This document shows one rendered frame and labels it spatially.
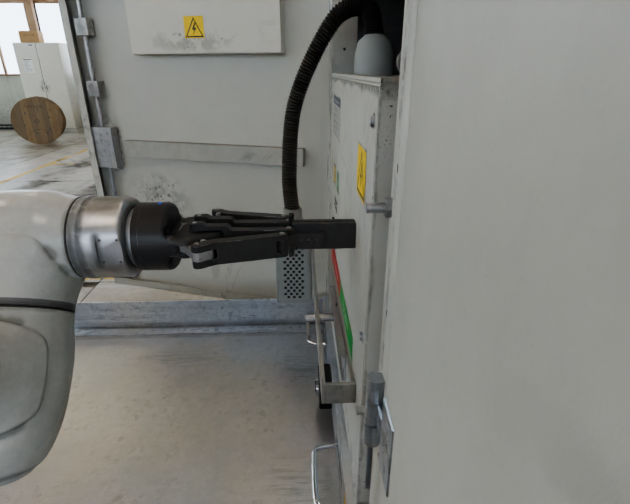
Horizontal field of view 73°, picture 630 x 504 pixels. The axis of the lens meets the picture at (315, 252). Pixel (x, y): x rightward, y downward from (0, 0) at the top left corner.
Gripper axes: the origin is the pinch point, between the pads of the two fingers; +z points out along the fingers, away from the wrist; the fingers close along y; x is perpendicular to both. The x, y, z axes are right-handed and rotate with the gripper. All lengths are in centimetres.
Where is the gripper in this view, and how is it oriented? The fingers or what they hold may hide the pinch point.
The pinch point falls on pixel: (324, 233)
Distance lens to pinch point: 48.1
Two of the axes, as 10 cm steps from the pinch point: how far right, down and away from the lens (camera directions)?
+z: 10.0, -0.2, 0.4
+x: 0.0, -9.2, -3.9
